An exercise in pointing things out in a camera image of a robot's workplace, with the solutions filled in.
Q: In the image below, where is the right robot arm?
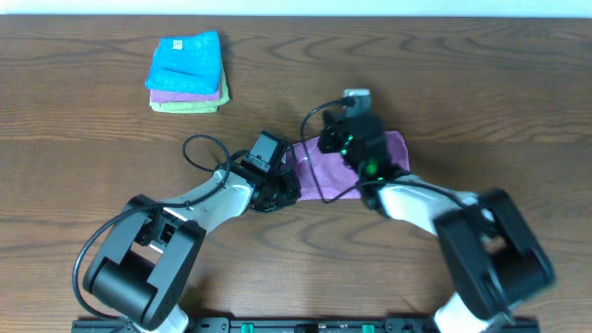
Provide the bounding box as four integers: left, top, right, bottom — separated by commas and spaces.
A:
318, 111, 555, 332

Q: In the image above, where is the folded purple cloth in stack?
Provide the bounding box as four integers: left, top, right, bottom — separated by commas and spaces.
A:
150, 88, 221, 104

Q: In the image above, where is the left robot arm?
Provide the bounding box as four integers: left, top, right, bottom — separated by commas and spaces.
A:
73, 161, 301, 332

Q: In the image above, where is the large purple microfiber cloth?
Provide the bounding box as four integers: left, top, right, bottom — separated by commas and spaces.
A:
283, 130, 410, 201

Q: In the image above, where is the folded blue cloth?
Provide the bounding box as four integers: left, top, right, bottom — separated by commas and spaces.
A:
145, 31, 222, 94

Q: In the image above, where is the folded green cloth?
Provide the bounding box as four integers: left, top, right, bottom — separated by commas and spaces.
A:
149, 71, 230, 114

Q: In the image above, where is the left black cable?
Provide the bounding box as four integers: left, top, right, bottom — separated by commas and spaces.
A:
71, 133, 251, 322

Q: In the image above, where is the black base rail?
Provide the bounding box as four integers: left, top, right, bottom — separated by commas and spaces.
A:
71, 317, 541, 333

